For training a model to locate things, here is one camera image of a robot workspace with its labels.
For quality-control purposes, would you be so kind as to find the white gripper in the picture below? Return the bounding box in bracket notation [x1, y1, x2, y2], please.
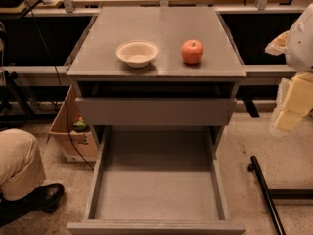
[269, 72, 313, 137]

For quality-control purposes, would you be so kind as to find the black leather shoe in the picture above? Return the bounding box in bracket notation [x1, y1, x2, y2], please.
[0, 183, 65, 227]

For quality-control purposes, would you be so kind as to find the grey drawer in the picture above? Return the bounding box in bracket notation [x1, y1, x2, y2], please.
[76, 97, 236, 126]
[67, 127, 246, 235]

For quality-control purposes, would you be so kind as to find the cardboard box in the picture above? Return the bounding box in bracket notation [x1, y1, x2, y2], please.
[49, 87, 98, 162]

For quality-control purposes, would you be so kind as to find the red apple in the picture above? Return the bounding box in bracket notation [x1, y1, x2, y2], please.
[181, 39, 203, 65]

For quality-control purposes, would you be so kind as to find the grey top drawer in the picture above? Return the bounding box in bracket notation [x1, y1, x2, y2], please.
[76, 97, 236, 126]

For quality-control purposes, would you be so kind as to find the white paper bowl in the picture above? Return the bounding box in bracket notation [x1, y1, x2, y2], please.
[115, 40, 158, 68]

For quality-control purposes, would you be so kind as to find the green toy in box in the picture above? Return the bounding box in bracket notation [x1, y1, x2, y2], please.
[72, 117, 87, 132]

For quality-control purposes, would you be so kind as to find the grey drawer cabinet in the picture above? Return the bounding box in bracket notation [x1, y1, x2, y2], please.
[67, 7, 246, 149]

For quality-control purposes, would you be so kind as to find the black power cable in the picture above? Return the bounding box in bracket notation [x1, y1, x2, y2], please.
[14, 0, 96, 172]

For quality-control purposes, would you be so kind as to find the person's khaki trouser leg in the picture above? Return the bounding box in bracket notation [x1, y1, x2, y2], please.
[0, 129, 46, 201]

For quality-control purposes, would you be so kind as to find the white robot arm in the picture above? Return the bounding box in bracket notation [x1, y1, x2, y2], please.
[265, 4, 313, 136]

